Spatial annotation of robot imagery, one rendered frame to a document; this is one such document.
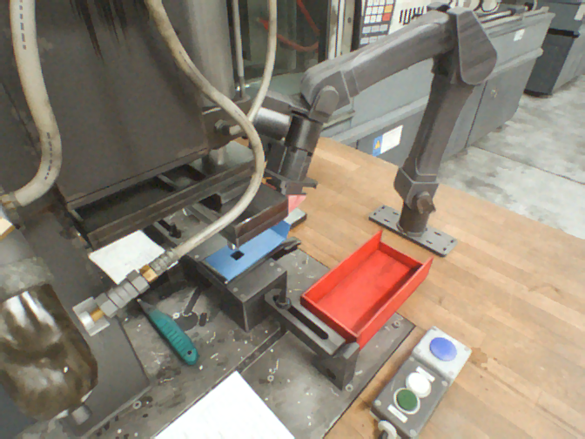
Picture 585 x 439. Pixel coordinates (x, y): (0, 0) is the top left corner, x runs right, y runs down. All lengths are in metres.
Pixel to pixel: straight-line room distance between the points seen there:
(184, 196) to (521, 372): 0.58
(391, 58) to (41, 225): 0.52
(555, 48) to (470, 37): 4.41
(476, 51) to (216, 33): 0.41
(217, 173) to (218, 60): 0.15
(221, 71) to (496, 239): 0.71
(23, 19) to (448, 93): 0.59
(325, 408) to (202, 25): 0.52
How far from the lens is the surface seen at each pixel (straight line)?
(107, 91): 0.38
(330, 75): 0.59
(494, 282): 0.83
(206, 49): 0.45
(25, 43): 0.30
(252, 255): 0.64
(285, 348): 0.63
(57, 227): 0.41
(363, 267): 0.75
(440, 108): 0.71
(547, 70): 5.11
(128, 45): 0.38
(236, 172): 0.52
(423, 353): 0.63
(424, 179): 0.76
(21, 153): 0.37
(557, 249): 0.98
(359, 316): 0.67
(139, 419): 0.62
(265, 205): 0.50
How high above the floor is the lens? 1.44
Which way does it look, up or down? 38 degrees down
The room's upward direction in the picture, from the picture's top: straight up
